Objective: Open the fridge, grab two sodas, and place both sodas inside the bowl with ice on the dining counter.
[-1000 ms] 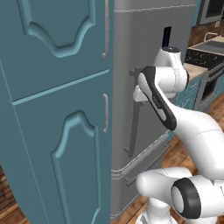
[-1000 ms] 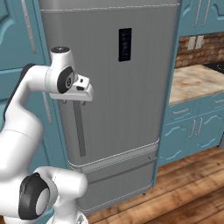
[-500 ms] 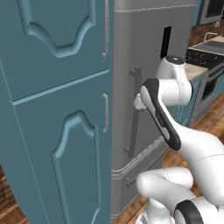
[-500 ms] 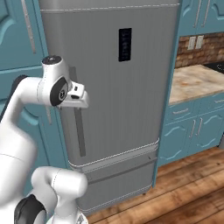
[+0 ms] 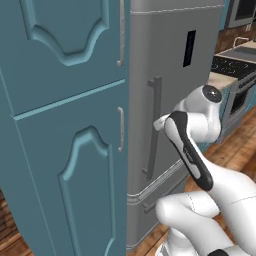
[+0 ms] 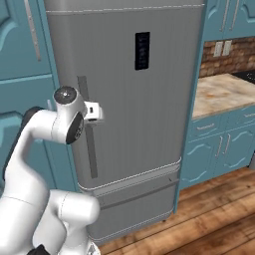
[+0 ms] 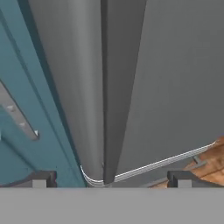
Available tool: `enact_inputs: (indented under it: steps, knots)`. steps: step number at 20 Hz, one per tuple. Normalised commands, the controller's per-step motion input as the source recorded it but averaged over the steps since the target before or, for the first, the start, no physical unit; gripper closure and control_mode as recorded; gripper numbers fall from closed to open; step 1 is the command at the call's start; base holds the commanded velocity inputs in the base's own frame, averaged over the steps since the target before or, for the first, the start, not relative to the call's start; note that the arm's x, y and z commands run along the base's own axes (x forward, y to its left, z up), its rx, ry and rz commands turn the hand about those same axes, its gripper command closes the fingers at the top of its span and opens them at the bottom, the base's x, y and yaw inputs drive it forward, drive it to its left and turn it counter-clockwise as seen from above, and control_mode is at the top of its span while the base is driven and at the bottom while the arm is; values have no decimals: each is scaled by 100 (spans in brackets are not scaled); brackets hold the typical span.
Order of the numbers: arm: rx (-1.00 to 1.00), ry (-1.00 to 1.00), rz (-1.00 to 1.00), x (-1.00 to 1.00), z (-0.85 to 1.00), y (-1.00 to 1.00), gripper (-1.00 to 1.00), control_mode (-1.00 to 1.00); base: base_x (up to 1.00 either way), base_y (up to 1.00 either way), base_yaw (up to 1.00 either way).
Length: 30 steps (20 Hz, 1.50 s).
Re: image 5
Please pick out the teal counter cupboard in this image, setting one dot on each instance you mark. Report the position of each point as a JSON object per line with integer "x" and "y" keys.
{"x": 226, "y": 98}

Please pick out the silver tap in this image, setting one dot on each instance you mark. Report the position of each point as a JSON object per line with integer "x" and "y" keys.
{"x": 240, "y": 39}

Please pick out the grey sink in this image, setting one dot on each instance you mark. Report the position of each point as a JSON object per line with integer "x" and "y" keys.
{"x": 241, "y": 51}

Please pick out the grey steel fridge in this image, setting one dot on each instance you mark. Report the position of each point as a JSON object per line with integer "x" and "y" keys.
{"x": 173, "y": 6}

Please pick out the grey fridge door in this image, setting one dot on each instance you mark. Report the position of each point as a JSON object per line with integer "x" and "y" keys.
{"x": 173, "y": 100}

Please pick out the black hob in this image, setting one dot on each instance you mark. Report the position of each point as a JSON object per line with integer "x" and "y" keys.
{"x": 233, "y": 66}

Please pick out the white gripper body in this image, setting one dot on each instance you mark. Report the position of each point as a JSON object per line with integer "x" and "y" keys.
{"x": 160, "y": 124}

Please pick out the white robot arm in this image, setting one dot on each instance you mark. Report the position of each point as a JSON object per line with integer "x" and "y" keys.
{"x": 200, "y": 216}

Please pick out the grey freezer drawer front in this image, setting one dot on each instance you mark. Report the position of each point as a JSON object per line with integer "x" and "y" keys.
{"x": 143, "y": 226}

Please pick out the teal cupboard door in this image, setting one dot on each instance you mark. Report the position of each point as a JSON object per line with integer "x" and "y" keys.
{"x": 43, "y": 173}
{"x": 50, "y": 83}

